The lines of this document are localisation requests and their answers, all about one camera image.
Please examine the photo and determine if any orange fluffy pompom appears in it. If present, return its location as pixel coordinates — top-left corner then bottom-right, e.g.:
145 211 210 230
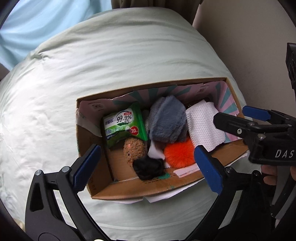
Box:
164 137 195 169

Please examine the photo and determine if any grey fuzzy sock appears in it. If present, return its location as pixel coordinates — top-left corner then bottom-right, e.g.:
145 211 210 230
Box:
148 95 188 144

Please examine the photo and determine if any black hair scrunchie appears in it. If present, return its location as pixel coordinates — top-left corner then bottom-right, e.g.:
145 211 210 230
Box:
132 155 165 181

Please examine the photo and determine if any brown plush toy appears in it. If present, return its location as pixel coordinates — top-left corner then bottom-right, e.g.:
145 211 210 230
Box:
123 137 147 167

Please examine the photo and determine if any green wet wipes pack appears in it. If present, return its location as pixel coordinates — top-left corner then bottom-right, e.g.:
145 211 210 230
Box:
103 102 148 148

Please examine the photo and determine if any person's right hand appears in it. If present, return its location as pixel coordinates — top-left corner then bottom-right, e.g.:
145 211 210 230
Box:
261 164 296 186

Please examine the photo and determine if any cardboard box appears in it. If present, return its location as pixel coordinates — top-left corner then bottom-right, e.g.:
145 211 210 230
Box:
76 78 248 201

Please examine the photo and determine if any brown curtain right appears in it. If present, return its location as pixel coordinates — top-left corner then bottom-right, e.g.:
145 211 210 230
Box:
111 0 204 24

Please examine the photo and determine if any pale green bed sheet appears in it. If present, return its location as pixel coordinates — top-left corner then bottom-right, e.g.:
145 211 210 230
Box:
0 6 249 241

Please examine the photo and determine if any light blue hanging cloth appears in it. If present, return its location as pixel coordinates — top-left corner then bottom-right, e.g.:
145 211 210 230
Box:
1 1 112 70

